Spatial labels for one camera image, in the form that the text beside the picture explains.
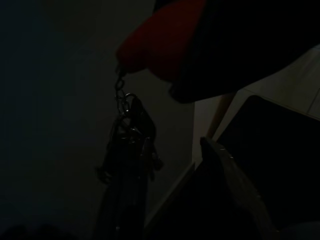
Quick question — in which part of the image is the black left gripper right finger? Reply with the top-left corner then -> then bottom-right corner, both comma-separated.
199,136 -> 288,240

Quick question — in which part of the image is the wooden table leg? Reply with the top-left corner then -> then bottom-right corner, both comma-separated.
206,91 -> 238,140

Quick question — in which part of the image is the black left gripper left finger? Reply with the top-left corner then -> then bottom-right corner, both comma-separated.
93,136 -> 151,240

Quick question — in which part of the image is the key bunch with red fob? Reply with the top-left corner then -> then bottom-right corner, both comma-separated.
94,0 -> 208,186

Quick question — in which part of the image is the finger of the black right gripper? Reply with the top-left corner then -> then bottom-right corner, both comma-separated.
169,0 -> 320,105

